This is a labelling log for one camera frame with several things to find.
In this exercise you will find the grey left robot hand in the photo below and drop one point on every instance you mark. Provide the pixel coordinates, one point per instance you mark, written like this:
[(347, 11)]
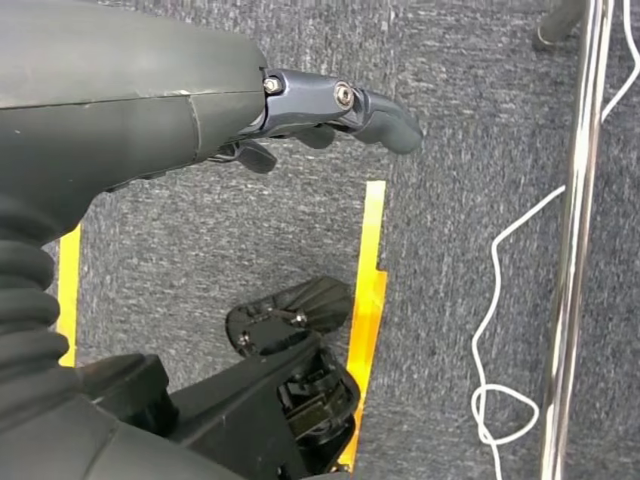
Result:
[(100, 99)]

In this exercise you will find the steel workbench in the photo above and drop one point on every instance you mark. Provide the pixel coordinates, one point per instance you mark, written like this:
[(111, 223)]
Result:
[(575, 232)]

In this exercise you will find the yellow tape strip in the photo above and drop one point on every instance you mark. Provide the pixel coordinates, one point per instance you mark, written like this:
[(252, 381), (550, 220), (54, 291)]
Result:
[(367, 298), (69, 298)]

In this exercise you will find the grey robot body shell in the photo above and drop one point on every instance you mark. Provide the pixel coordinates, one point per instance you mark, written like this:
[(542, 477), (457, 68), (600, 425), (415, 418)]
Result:
[(75, 450)]

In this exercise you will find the black robot leg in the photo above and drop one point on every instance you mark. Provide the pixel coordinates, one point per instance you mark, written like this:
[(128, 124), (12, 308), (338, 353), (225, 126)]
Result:
[(280, 397)]

